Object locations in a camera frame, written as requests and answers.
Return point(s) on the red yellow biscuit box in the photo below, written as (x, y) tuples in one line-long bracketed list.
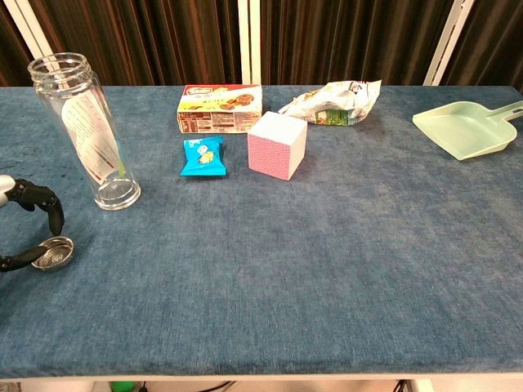
[(220, 110)]

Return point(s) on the white frame post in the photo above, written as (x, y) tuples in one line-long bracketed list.
[(249, 41), (447, 41), (28, 28)]

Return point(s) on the crumpled white snack bag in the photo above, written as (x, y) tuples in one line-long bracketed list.
[(335, 104)]

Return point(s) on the blue table cloth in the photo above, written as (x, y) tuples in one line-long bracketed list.
[(286, 265)]

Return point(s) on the small bright green object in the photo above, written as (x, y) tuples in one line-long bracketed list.
[(122, 387)]

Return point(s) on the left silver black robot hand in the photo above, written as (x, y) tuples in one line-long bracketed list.
[(49, 200)]

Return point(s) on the transparent glass bottle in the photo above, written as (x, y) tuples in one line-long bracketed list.
[(81, 122)]

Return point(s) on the round metal strainer lid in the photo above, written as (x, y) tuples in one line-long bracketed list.
[(55, 255)]

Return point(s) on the pink white cube box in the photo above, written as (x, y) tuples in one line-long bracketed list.
[(271, 155)]

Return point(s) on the mint green dustpan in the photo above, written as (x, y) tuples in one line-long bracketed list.
[(466, 130)]

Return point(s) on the blue snack packet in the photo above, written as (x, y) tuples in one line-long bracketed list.
[(203, 157)]

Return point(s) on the dark brown curtain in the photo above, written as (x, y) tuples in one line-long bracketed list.
[(163, 41)]

